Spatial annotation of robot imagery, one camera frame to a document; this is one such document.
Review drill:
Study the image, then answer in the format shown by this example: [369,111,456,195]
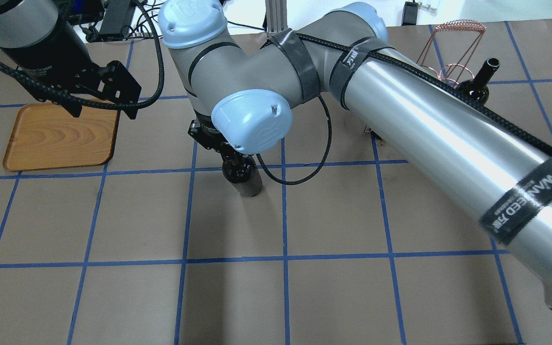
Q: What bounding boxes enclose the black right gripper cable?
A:
[254,93,333,185]

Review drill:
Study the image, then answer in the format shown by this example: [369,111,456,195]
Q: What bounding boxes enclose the wooden tray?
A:
[2,104,120,171]

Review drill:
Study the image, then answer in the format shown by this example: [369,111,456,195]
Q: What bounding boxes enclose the dark wine bottle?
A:
[455,57,500,105]
[222,155,263,198]

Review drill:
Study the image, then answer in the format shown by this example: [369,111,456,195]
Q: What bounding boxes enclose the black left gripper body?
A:
[3,19,104,100]

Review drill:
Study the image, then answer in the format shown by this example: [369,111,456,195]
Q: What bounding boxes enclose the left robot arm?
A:
[0,0,141,119]

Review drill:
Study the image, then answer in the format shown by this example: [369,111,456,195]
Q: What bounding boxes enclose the aluminium frame post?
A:
[265,0,289,35]

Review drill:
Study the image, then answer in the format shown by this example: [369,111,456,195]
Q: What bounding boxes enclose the black braided left cable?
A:
[0,0,165,111]

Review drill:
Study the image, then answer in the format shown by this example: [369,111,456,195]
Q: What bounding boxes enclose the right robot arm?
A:
[158,0,552,310]

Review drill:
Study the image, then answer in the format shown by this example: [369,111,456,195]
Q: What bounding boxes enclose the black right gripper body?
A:
[188,112,231,154]

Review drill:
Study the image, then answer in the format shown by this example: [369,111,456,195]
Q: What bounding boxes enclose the black power adapter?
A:
[401,0,420,26]

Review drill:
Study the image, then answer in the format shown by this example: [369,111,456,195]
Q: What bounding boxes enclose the copper wire bottle basket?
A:
[365,20,487,144]

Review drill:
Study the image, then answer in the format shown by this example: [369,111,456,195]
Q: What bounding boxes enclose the black power brick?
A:
[98,0,136,41]

